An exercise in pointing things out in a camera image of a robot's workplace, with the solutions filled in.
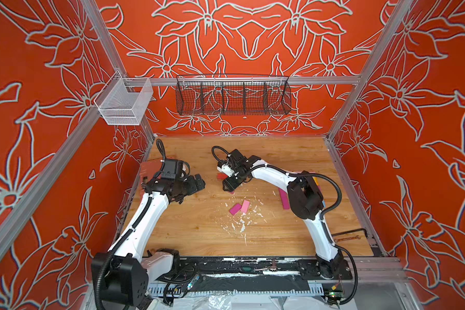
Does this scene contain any red block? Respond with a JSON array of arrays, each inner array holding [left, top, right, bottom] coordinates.
[[216, 173, 228, 180]]

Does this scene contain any dark magenta block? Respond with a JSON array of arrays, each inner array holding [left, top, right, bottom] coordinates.
[[278, 188, 288, 200]]

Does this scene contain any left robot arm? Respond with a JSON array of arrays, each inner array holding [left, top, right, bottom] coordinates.
[[91, 158, 205, 309]]

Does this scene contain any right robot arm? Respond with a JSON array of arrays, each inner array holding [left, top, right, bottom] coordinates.
[[214, 149, 344, 279]]

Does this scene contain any red plastic tool case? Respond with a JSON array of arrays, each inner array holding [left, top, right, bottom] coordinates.
[[138, 159, 162, 195]]

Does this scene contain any pale pink block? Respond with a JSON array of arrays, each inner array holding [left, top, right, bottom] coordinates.
[[241, 200, 251, 214]]

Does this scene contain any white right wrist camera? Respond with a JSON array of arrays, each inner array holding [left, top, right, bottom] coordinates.
[[217, 162, 235, 176]]

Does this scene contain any black wire basket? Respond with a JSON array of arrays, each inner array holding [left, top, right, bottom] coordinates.
[[175, 74, 293, 116]]

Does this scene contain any white wire basket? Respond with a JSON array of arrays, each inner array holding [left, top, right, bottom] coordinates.
[[94, 71, 154, 126]]

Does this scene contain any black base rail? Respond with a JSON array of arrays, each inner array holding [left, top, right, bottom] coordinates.
[[159, 257, 355, 295]]

